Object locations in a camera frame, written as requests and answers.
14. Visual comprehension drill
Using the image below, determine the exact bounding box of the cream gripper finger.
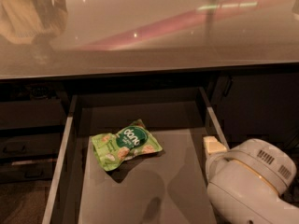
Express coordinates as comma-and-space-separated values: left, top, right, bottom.
204, 136, 228, 155

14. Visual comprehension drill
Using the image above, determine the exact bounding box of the dark cabinet door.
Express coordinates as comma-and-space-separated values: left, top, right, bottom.
211, 73, 299, 149

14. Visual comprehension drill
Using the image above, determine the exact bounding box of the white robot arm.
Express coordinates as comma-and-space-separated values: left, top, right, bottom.
204, 136, 299, 224

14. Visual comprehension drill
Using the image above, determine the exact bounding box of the green snack bag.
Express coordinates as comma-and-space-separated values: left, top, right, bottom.
91, 119, 163, 172

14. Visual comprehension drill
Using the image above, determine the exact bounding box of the dark drawer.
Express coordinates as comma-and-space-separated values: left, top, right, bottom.
42, 88, 224, 224
0, 159, 56, 184
0, 99, 66, 130
0, 133, 61, 159

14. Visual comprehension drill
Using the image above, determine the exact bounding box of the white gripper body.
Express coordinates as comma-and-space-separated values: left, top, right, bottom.
206, 154, 228, 181

